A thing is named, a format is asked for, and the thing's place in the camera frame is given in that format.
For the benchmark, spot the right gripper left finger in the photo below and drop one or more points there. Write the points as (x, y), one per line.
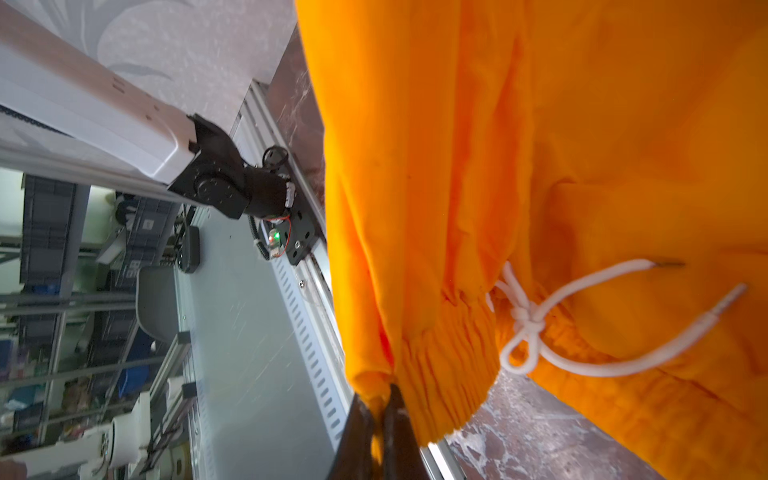
(353, 459)

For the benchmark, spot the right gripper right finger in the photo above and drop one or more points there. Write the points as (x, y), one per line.
(401, 458)

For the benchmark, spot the orange drawstring shorts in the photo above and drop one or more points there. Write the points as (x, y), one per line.
(569, 191)

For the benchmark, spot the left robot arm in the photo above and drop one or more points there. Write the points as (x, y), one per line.
(50, 83)

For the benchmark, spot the small circuit board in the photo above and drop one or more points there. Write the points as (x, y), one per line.
(274, 241)

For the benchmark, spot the aluminium mounting rail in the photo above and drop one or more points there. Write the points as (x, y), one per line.
(306, 293)

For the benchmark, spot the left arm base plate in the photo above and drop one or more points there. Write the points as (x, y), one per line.
(299, 227)

